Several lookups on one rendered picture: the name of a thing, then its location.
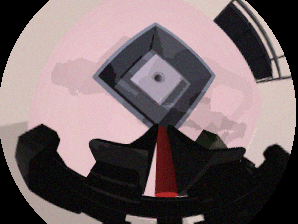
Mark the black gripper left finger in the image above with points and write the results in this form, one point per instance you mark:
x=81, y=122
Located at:
x=137, y=155

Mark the red peg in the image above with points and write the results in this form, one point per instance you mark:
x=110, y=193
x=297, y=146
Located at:
x=165, y=179

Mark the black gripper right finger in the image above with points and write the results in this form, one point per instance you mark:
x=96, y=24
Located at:
x=190, y=160

